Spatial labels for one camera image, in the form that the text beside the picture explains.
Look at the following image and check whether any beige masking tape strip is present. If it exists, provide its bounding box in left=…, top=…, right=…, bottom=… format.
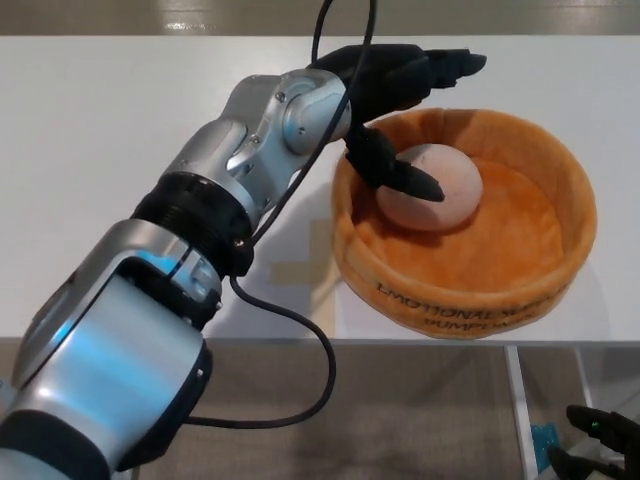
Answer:
left=308, top=219, right=337, bottom=337
left=269, top=259, right=341, bottom=285

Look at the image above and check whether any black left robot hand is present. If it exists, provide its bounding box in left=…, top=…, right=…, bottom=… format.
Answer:
left=305, top=43, right=489, bottom=204

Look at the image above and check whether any teal patterned object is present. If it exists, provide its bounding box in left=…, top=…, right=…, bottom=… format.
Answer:
left=530, top=423, right=559, bottom=470

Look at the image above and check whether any orange plush round plate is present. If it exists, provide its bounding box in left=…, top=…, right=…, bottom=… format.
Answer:
left=330, top=107, right=599, bottom=341

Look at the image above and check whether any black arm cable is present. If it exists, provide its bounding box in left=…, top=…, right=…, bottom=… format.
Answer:
left=188, top=0, right=380, bottom=430

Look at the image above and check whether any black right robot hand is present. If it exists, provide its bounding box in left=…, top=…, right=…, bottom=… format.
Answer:
left=547, top=404, right=640, bottom=480

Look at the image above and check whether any pink round plush toy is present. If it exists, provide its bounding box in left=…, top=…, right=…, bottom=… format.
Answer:
left=375, top=143, right=485, bottom=232

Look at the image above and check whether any white table leg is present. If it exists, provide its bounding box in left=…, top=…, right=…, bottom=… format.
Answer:
left=574, top=347, right=597, bottom=411
left=504, top=345, right=540, bottom=480

